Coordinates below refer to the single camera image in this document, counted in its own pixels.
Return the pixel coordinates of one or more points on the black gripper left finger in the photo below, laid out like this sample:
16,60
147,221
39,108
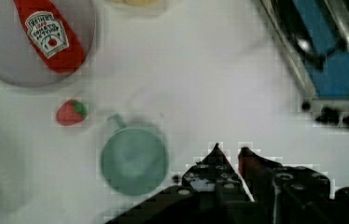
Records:
213,180

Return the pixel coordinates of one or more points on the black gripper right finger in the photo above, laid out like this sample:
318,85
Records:
262,176

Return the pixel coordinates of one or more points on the black toaster oven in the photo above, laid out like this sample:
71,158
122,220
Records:
313,36

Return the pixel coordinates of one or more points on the green cup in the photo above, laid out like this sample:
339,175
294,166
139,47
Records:
135,158

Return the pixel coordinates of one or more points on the red toy strawberry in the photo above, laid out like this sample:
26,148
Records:
72,112

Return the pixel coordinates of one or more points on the red ketchup bottle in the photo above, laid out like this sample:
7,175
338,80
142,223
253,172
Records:
50,34

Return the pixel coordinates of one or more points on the grey round plate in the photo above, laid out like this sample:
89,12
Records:
20,65

